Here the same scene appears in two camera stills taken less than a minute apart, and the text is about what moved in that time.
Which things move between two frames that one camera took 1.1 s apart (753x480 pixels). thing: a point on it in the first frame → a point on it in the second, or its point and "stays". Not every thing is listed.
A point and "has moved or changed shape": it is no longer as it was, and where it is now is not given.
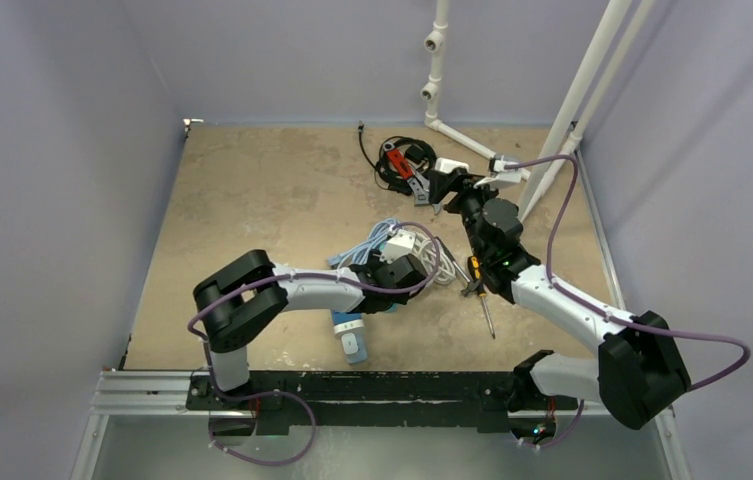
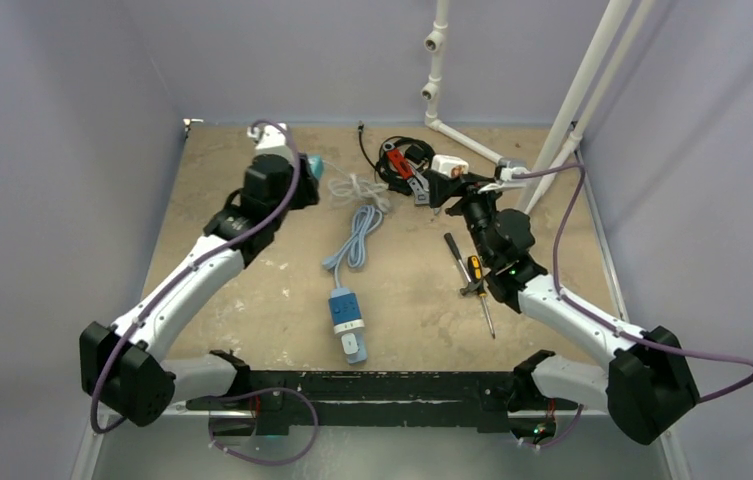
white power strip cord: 425,250 → 354,186
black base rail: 373,402 stays
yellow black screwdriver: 478,279 stays
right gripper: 447,188 stays
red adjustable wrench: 419,187 stays
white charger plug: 350,344 stays
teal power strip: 394,306 → 316,164
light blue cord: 359,254 has moved or changed shape
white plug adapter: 445,166 stays
